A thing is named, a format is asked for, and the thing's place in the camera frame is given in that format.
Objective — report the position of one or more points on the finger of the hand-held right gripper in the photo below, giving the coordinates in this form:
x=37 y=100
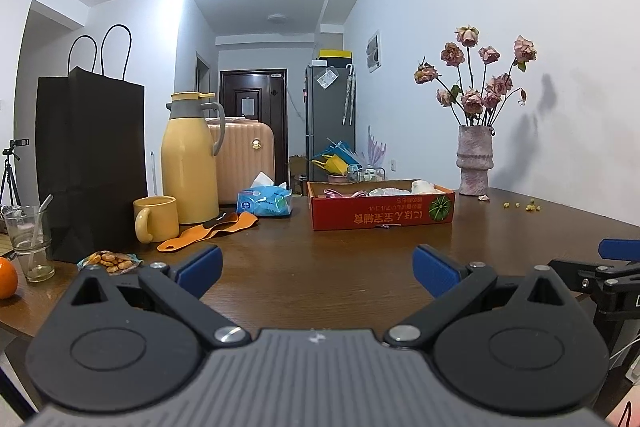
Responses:
x=590 y=274
x=620 y=248

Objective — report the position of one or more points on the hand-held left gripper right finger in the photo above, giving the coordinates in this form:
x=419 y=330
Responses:
x=435 y=269

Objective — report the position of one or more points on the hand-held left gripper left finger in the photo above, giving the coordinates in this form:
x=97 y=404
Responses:
x=202 y=269

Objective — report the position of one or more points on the red cardboard box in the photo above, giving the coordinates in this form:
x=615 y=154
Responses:
x=380 y=214

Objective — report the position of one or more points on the yellow and white plush toy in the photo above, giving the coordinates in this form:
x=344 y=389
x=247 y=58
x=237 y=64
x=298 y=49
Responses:
x=424 y=187

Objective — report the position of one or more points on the pink satin bow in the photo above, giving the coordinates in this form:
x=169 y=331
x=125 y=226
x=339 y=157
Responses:
x=335 y=193

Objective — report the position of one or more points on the yellow mug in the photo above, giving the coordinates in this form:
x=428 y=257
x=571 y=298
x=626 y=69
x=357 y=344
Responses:
x=160 y=217

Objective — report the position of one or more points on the snack bag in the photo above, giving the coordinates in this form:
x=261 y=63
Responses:
x=112 y=262

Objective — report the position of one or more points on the scattered yellow crumbs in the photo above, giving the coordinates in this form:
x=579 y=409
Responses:
x=530 y=207

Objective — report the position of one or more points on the blue tissue pack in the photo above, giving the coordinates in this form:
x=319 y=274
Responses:
x=265 y=202

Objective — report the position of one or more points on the yellow thermos jug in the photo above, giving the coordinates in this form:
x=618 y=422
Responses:
x=187 y=167

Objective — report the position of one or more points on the pink ceramic vase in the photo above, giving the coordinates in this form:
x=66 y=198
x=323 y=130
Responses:
x=474 y=162

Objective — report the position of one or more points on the pink ribbed suitcase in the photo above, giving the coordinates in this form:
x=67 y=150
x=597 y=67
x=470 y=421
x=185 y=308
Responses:
x=247 y=157

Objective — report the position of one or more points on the lilac umbrella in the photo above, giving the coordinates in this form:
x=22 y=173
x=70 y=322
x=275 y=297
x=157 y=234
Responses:
x=376 y=147

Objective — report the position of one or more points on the yellow bag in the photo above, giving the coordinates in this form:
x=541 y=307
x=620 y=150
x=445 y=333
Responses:
x=330 y=166

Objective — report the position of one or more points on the blue shopping bags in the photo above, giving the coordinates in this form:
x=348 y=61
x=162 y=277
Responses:
x=342 y=152

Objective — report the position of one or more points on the black paper bag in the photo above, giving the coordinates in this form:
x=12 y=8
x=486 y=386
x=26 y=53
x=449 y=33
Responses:
x=95 y=157

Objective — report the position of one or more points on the dark brown entrance door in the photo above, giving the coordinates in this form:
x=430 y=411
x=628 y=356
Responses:
x=252 y=107

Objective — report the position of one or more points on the glass cup with straw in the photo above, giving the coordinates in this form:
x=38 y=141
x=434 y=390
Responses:
x=32 y=242

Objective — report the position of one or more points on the dried pink roses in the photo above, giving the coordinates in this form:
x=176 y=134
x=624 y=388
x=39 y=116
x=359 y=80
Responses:
x=472 y=99

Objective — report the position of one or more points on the grey refrigerator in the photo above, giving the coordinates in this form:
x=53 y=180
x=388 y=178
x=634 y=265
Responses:
x=327 y=117

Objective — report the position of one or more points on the folded white umbrella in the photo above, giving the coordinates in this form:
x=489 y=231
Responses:
x=350 y=94

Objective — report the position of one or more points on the side room door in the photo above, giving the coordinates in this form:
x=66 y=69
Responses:
x=202 y=74

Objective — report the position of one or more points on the orange fruit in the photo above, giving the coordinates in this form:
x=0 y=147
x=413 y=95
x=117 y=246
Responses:
x=7 y=279

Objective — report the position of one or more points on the paper sheet on refrigerator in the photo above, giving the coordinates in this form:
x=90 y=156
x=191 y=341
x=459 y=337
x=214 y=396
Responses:
x=326 y=78

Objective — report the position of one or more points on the yellow box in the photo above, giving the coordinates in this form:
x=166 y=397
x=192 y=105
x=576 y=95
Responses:
x=336 y=54

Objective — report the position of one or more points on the small ceiling lamp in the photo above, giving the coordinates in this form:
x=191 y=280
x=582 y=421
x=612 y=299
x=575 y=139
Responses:
x=277 y=18

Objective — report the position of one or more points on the camera on tripod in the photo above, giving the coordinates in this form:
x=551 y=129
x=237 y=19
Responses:
x=10 y=172

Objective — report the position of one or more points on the wall picture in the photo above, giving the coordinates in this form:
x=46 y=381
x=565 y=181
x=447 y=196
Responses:
x=374 y=52

